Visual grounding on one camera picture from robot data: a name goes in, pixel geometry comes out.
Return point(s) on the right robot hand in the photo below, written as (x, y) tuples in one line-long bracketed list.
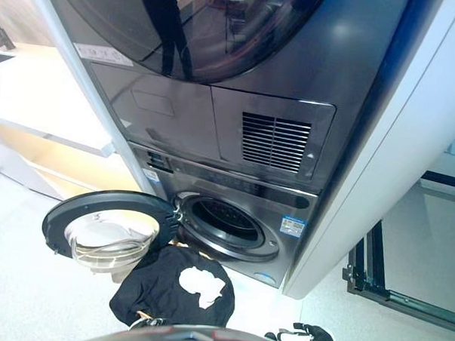
[(318, 333)]

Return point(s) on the dark grey washing machine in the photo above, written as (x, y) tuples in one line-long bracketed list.
[(292, 252)]

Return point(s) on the wicker laundry basket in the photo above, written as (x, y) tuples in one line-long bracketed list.
[(177, 243)]

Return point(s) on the white shelf unit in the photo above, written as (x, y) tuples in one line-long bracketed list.
[(44, 132)]

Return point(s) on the round glass washer door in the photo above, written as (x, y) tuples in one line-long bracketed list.
[(109, 205)]

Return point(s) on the narrow white cabinet post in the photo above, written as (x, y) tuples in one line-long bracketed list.
[(102, 97)]

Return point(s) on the grey robot torso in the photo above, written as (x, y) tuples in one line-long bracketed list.
[(182, 338)]

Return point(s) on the white dryer label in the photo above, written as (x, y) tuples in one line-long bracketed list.
[(104, 55)]

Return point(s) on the black garment with white print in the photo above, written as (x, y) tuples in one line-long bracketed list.
[(158, 284)]

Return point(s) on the energy label sticker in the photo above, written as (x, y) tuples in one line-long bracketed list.
[(293, 227)]

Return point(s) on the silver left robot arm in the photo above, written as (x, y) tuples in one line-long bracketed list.
[(149, 322)]

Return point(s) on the dryer vent grille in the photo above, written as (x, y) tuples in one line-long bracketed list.
[(276, 142)]

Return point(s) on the white cabinet side panel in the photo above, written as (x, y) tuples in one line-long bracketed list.
[(387, 147)]

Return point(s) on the black metal frame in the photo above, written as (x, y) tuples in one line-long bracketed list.
[(370, 275)]

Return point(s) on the round dark dryer door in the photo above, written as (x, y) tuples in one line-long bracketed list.
[(203, 29)]

